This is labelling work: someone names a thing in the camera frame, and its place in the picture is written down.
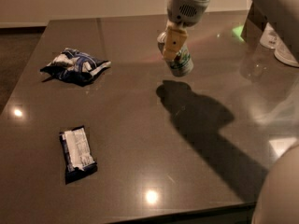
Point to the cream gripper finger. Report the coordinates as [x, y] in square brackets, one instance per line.
[174, 41]

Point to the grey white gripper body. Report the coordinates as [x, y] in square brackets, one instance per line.
[184, 10]

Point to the green white 7up can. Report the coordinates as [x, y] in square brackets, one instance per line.
[182, 65]

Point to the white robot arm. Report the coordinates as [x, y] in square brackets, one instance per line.
[278, 201]

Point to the crumpled blue white chip bag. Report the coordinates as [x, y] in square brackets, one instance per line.
[74, 66]

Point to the blue white snack bar wrapper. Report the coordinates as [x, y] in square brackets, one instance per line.
[77, 155]

